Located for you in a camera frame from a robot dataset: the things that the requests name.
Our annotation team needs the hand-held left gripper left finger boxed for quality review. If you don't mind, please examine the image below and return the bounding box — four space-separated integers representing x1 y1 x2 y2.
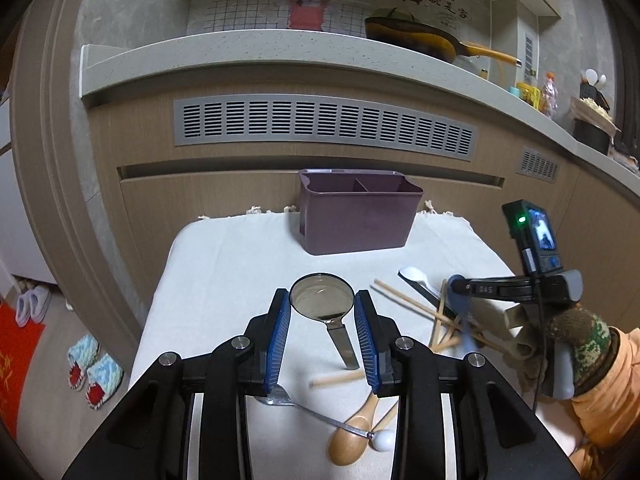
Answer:
62 287 293 480

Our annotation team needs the white plastic spoon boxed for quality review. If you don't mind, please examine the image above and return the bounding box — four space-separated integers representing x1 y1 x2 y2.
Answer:
397 266 463 321

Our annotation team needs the cartoon wall sticker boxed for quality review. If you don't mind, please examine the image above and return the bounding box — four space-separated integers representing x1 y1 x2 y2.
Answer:
187 0 476 37

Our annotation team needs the person's right hand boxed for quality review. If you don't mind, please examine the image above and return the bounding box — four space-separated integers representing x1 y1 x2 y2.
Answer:
501 302 615 402

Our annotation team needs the white fringed cloth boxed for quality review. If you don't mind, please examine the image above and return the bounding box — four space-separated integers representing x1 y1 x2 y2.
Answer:
131 202 583 480

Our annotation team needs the large grey vent grille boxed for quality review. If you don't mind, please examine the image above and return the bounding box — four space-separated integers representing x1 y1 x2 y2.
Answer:
172 95 478 162

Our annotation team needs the large steel spoon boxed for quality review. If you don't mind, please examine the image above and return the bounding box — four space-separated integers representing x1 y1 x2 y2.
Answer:
290 272 358 371

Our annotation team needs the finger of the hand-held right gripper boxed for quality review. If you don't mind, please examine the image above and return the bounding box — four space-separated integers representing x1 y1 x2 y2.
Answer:
457 310 506 357
446 273 543 311

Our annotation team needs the red floor mat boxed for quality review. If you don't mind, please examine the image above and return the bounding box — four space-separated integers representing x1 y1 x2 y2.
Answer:
0 302 46 441

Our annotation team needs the black pot with utensils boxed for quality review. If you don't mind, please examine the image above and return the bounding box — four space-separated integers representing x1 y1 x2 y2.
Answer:
570 70 622 156

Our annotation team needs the wooden chopstick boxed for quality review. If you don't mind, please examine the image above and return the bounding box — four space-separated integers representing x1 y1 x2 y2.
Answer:
375 279 506 353
372 400 399 436
430 280 447 350
434 332 466 355
310 370 366 389
370 285 442 320

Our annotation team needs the yellow-handled frying pan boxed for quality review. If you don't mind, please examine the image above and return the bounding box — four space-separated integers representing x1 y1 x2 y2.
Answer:
364 16 523 67

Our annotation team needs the purple plastic utensil holder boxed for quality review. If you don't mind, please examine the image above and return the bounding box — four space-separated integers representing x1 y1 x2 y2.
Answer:
298 169 425 257

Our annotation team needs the wooden spoon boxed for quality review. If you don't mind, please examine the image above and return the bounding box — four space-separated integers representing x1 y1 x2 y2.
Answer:
327 392 381 467

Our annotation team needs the small grey vent grille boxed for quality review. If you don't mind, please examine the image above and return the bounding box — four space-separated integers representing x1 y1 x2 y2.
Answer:
517 146 562 183

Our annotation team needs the person's right forearm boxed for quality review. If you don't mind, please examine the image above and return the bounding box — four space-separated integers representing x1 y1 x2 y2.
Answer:
570 327 640 480

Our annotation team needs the black cable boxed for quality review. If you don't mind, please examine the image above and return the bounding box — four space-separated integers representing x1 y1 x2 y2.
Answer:
531 280 547 413

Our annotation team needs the stone kitchen counter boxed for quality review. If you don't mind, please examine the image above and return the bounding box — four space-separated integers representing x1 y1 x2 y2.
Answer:
80 29 640 173

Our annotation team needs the yellow snack packet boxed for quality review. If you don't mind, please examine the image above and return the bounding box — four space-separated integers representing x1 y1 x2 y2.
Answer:
517 81 543 109

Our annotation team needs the blue knit slipper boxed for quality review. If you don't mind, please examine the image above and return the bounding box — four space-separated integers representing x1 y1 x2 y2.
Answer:
67 335 101 391
86 354 124 410

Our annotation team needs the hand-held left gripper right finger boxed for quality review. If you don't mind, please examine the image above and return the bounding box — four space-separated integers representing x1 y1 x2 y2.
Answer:
352 290 583 480

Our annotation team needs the orange-capped clear bottle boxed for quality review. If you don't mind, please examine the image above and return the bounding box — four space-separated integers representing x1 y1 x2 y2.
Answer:
540 71 560 119

